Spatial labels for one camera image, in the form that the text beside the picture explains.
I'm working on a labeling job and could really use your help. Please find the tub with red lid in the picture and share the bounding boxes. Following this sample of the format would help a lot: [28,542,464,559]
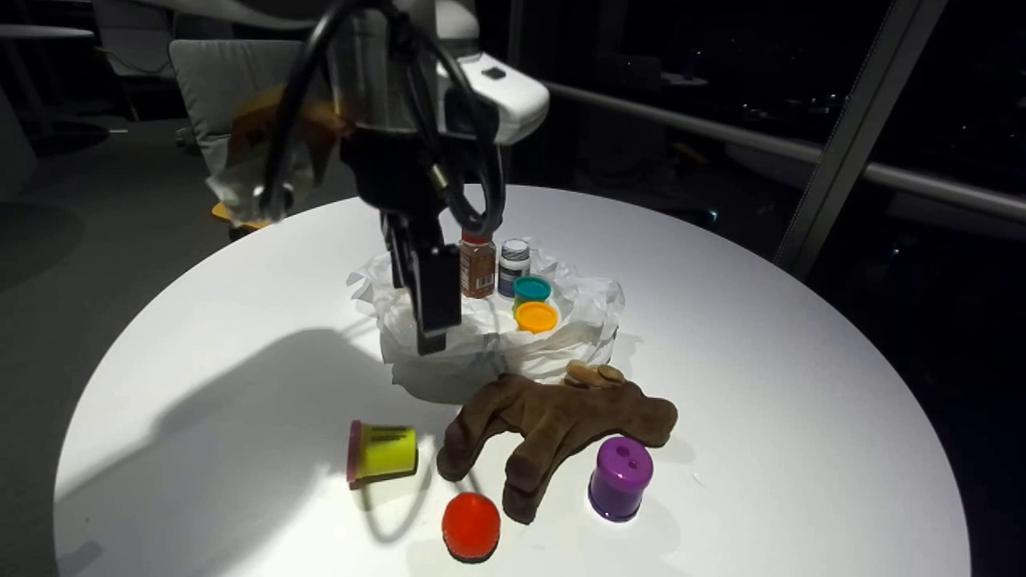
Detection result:
[438,489,504,565]

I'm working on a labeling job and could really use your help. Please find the small white pill bottle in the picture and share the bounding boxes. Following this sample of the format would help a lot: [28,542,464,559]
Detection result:
[497,237,534,300]

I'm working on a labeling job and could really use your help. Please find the yellow tub orange lid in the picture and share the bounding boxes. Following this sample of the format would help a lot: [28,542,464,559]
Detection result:
[513,297,564,338]

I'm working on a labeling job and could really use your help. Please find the purple tub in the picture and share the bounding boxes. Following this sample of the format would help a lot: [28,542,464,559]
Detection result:
[585,435,656,526]

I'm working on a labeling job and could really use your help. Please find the spice jar red lid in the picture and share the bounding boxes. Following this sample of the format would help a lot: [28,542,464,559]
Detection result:
[458,228,500,300]

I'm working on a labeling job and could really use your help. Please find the brown cardboard wrist box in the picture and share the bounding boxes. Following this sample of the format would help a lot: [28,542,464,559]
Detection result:
[205,90,359,220]

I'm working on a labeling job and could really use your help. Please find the grey metal window railing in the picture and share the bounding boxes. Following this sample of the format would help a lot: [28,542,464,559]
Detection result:
[549,76,1026,220]

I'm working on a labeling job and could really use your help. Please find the brown plush moose toy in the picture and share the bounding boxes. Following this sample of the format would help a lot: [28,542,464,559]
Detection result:
[434,362,682,526]

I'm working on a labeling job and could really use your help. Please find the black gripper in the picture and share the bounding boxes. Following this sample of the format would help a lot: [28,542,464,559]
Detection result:
[349,120,504,359]

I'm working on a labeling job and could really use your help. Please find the grey diagonal pillar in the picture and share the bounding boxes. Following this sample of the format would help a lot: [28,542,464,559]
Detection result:
[776,0,950,277]

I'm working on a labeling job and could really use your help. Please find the crumpled clear plastic bag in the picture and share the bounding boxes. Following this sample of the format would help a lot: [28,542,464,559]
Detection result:
[345,233,629,403]

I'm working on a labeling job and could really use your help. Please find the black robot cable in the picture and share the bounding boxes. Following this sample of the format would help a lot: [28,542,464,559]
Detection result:
[252,0,508,233]

